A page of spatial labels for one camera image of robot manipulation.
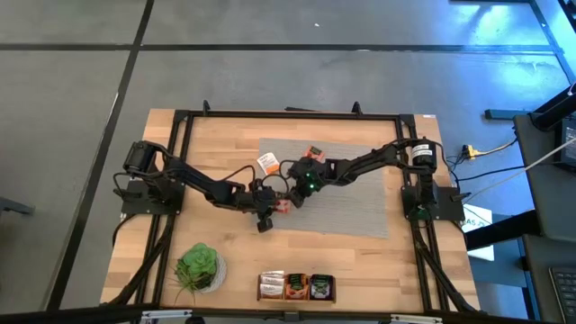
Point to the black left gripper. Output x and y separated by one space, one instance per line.
263 198

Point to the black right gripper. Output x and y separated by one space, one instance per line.
326 168

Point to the grey woven placemat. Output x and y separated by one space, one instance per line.
351 211

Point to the white TAZO tea bag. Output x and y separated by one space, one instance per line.
272 292
268 163
272 282
272 274

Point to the green tea packets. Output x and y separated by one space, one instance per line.
322 280

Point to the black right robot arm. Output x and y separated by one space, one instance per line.
382 157

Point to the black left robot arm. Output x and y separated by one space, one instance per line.
180 175

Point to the green succulent in white pot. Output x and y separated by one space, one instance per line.
198 267

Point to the white table sticker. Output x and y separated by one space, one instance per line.
429 116

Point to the yellow power plug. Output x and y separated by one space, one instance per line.
470 151

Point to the white paper sign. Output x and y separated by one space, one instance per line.
477 220

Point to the black desk leg beam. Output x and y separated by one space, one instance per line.
504 229

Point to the teal metal bar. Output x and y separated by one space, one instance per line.
504 114

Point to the dark grey desk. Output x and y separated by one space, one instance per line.
540 202

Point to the black overhead beam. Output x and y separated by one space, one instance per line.
45 315

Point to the grey chair base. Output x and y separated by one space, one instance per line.
13 207

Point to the black monitor bar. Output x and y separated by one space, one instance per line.
553 110

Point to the black desk monitor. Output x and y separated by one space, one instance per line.
569 144

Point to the black laptop keyboard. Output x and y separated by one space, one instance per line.
564 292

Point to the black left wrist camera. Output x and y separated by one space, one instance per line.
264 224

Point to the black aluminium table frame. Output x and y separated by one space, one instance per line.
292 114

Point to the grey table-level camera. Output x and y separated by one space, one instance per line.
291 316

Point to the silver beam bracket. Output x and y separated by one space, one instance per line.
166 314
416 318

